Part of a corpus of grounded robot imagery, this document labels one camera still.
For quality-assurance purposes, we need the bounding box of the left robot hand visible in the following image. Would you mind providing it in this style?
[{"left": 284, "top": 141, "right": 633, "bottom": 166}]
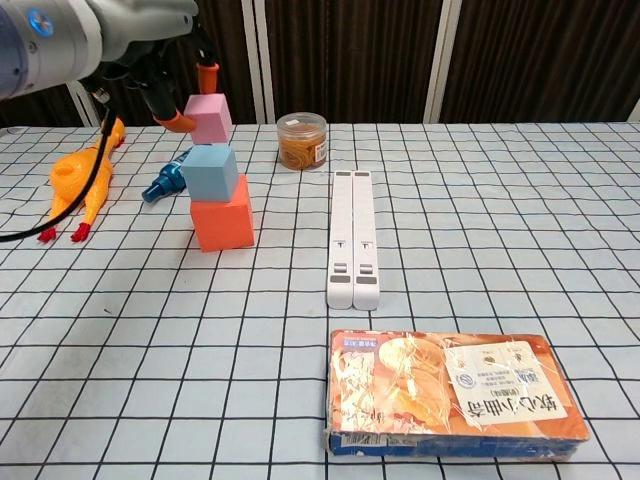
[{"left": 97, "top": 0, "right": 221, "bottom": 134}]

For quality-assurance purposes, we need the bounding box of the pink foam cube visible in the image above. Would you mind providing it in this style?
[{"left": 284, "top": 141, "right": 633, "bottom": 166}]
[{"left": 183, "top": 92, "right": 234, "bottom": 146}]

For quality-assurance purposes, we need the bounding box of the light blue foam cube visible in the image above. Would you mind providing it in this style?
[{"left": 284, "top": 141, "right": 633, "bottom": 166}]
[{"left": 180, "top": 143, "right": 240, "bottom": 204}]

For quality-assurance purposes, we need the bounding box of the orange foam cube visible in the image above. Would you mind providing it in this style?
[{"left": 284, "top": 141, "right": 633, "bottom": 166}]
[{"left": 189, "top": 174, "right": 256, "bottom": 254}]

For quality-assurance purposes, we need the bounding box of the blue spray bottle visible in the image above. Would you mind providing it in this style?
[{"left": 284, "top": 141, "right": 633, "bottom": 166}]
[{"left": 140, "top": 147, "right": 194, "bottom": 203}]

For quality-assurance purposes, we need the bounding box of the yellow rubber chicken toy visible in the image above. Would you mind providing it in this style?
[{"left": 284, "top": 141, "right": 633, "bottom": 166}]
[{"left": 38, "top": 117, "right": 127, "bottom": 245}]

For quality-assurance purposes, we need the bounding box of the clear jar of rubber bands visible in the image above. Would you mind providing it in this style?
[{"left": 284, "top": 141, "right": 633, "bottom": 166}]
[{"left": 276, "top": 112, "right": 329, "bottom": 171}]

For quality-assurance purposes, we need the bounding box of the white folding stand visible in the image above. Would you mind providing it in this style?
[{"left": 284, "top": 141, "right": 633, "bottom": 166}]
[{"left": 325, "top": 170, "right": 381, "bottom": 312}]

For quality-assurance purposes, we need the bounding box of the checked light blue tablecloth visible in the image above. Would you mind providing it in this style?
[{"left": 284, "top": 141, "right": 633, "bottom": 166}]
[{"left": 0, "top": 119, "right": 640, "bottom": 480}]

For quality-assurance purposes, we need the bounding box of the orange snack box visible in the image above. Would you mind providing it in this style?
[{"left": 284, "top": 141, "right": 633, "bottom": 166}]
[{"left": 319, "top": 328, "right": 591, "bottom": 460}]

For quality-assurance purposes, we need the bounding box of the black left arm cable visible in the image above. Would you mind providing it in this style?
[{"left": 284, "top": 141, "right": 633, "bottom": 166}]
[{"left": 0, "top": 89, "right": 114, "bottom": 245}]

